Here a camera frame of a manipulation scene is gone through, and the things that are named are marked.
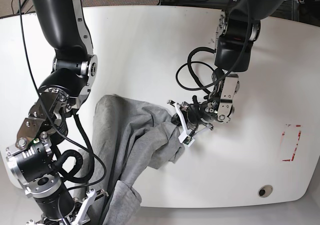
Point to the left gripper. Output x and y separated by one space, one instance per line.
189 118

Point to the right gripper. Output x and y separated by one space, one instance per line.
61 209

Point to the grey t-shirt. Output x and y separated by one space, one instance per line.
128 137

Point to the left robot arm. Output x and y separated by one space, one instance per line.
238 28

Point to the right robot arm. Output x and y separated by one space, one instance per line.
46 174

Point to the red tape rectangle marking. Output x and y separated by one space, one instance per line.
289 142

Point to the black tripod stand leg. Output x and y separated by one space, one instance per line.
22 5

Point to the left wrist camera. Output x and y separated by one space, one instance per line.
185 139

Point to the right table cable grommet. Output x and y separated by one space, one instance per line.
265 191

